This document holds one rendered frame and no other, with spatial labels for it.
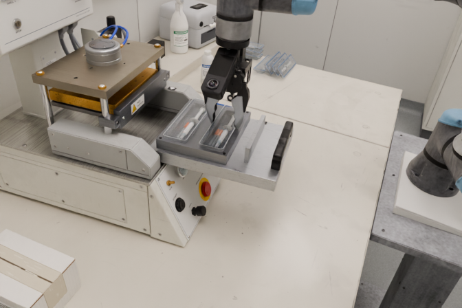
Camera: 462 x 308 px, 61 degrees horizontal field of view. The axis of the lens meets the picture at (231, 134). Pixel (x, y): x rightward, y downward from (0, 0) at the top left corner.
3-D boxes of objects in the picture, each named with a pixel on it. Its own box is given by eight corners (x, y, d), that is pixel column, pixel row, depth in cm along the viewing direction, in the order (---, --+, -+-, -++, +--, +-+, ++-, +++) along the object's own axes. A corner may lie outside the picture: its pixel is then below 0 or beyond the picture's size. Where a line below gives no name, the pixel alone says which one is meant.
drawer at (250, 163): (148, 161, 89) (146, 133, 85) (185, 115, 107) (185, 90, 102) (273, 194, 83) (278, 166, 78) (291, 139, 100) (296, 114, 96)
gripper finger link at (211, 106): (219, 114, 96) (230, 82, 91) (211, 126, 91) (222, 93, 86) (207, 108, 96) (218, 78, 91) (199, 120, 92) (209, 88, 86)
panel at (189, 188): (188, 240, 93) (155, 179, 86) (226, 168, 117) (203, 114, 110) (194, 240, 93) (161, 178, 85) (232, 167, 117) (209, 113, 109)
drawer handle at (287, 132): (270, 168, 84) (272, 154, 82) (283, 133, 96) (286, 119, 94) (279, 171, 84) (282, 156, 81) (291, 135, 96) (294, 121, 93)
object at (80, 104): (51, 105, 90) (42, 67, 85) (104, 69, 108) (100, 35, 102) (117, 121, 86) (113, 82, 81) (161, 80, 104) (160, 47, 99)
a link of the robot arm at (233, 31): (247, 24, 75) (207, 17, 77) (245, 47, 77) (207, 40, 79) (257, 14, 81) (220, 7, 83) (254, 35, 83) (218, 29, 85)
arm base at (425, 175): (460, 175, 119) (476, 150, 113) (456, 205, 108) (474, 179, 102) (410, 155, 124) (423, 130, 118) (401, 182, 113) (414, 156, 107)
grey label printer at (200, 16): (157, 38, 190) (156, 3, 180) (182, 28, 204) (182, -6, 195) (199, 51, 180) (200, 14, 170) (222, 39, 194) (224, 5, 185)
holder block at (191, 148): (156, 148, 87) (155, 138, 86) (190, 106, 103) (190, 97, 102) (225, 165, 84) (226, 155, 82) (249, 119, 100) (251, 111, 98)
